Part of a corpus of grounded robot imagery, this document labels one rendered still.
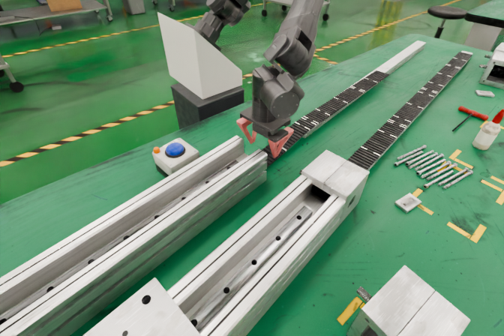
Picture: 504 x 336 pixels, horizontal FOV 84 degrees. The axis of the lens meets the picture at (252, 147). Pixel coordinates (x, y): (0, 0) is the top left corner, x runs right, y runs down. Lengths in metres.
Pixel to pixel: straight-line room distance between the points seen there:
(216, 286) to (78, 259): 0.23
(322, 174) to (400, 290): 0.23
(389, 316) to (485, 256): 0.31
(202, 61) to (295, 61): 0.44
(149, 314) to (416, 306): 0.34
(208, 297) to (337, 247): 0.26
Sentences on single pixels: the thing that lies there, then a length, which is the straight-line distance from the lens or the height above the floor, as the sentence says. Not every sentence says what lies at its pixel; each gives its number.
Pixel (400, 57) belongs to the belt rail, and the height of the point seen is 0.81.
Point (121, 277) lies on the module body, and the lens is 0.53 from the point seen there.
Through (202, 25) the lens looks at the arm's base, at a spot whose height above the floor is 1.00.
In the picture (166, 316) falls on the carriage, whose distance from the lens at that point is 0.40.
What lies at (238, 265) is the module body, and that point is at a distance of 0.50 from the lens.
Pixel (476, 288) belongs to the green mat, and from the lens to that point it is 0.65.
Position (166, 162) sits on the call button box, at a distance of 0.66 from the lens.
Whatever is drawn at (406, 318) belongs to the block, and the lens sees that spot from 0.46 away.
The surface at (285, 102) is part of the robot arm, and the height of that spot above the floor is 1.01.
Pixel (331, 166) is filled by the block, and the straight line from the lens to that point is 0.59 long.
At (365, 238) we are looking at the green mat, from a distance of 0.62.
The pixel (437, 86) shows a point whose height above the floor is 0.81.
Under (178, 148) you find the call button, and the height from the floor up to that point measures 0.85.
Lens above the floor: 1.27
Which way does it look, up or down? 39 degrees down
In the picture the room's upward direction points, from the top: straight up
